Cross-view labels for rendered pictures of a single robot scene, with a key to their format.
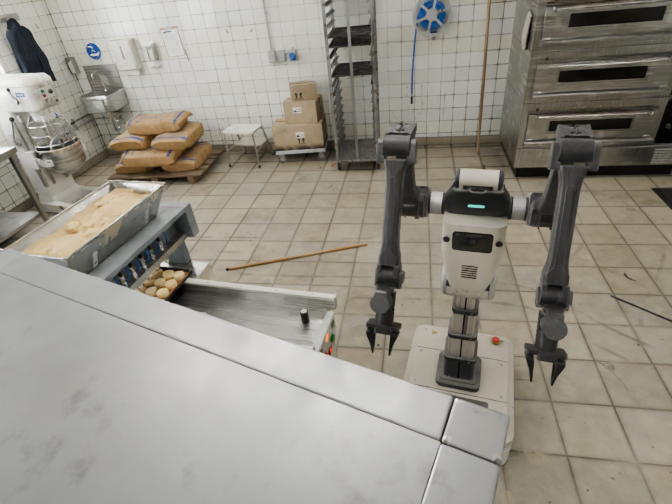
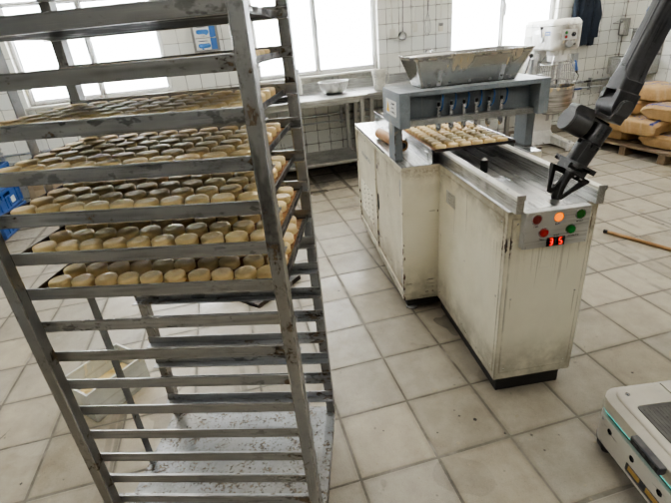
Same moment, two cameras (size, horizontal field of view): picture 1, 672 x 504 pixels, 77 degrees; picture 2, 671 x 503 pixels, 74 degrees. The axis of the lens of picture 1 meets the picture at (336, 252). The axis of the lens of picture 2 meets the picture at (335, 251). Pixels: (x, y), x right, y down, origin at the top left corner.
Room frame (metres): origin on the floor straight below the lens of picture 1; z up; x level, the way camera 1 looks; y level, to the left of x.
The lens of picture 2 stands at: (-0.11, -0.87, 1.44)
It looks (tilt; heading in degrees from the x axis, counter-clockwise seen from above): 26 degrees down; 65
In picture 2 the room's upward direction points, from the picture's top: 5 degrees counter-clockwise
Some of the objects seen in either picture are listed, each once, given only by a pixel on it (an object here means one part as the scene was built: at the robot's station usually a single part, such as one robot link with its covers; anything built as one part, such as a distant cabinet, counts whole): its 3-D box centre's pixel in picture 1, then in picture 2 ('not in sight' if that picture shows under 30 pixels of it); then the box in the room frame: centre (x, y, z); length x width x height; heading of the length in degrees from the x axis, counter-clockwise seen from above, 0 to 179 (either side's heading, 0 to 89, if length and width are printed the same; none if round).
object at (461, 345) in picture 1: (460, 355); not in sight; (1.37, -0.54, 0.38); 0.13 x 0.13 x 0.40; 68
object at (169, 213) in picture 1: (122, 276); (460, 118); (1.47, 0.91, 1.01); 0.72 x 0.33 x 0.34; 161
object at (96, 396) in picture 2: not in sight; (107, 380); (-0.43, 1.10, 0.08); 0.30 x 0.22 x 0.16; 32
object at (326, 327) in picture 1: (324, 344); (554, 226); (1.19, 0.09, 0.77); 0.24 x 0.04 x 0.14; 161
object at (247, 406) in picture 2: not in sight; (188, 404); (-0.12, 0.12, 0.60); 0.64 x 0.03 x 0.03; 149
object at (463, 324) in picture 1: (462, 335); not in sight; (1.37, -0.54, 0.53); 0.11 x 0.11 x 0.40; 68
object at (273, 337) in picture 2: not in sight; (234, 339); (0.08, 0.46, 0.51); 0.64 x 0.03 x 0.03; 149
